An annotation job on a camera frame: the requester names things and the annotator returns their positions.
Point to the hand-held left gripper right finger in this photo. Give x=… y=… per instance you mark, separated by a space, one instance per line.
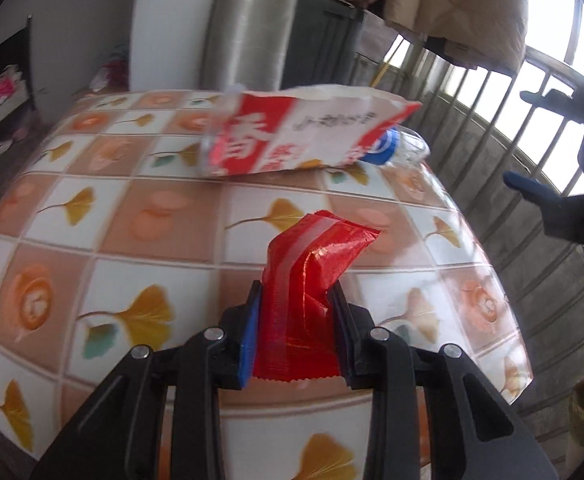
x=346 y=345

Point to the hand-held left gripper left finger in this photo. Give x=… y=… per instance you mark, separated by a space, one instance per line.
x=247 y=345

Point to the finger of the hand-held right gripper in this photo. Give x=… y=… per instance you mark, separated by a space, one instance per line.
x=582 y=100
x=567 y=215

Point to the red plastic wrapper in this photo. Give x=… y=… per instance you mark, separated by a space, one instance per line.
x=297 y=285

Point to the red and white plastic bag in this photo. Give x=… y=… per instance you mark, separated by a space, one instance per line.
x=272 y=135

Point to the metal window grille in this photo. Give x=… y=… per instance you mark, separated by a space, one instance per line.
x=557 y=57

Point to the beige quilted coat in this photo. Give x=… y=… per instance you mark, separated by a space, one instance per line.
x=447 y=5

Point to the patterned tablecloth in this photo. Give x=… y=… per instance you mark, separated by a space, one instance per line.
x=121 y=220

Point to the clear bottle with blue label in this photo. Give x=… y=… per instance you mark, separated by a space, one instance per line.
x=402 y=147

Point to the dark metal cabinet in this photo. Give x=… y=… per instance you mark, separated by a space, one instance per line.
x=329 y=35

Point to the pink slipper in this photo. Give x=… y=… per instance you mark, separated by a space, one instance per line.
x=21 y=133

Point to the grey round column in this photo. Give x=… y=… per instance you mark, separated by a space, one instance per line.
x=252 y=25

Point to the dark frame bed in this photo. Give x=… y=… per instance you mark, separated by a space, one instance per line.
x=25 y=60

